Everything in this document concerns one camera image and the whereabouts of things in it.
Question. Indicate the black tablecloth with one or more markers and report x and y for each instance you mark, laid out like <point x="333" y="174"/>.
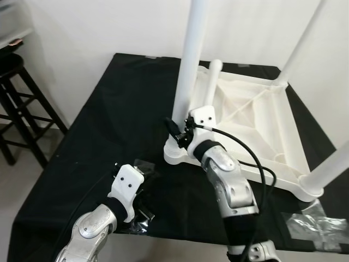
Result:
<point x="109" y="109"/>

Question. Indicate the grey tape piece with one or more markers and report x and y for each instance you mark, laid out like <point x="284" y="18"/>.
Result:
<point x="150" y="56"/>
<point x="240" y="65"/>

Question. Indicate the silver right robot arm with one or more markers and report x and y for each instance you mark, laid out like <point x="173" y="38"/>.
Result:
<point x="229" y="185"/>

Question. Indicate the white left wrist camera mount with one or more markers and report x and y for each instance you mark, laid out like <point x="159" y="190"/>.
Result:
<point x="126" y="185"/>

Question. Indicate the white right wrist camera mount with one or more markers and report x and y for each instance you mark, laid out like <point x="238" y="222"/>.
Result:
<point x="203" y="117"/>

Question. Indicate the white plastic children table top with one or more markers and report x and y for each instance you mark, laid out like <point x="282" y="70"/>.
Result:
<point x="262" y="109"/>

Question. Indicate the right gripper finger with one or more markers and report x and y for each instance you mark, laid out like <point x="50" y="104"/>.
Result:
<point x="171" y="127"/>

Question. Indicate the black stool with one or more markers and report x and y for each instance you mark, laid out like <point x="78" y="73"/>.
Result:
<point x="11" y="65"/>

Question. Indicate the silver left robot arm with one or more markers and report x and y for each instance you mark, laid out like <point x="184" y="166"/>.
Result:
<point x="87" y="234"/>

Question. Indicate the clear plastic storage box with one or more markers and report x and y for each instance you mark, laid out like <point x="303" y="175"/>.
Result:
<point x="11" y="24"/>

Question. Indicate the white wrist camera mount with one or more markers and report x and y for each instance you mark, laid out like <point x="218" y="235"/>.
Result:
<point x="126" y="185"/>
<point x="203" y="117"/>

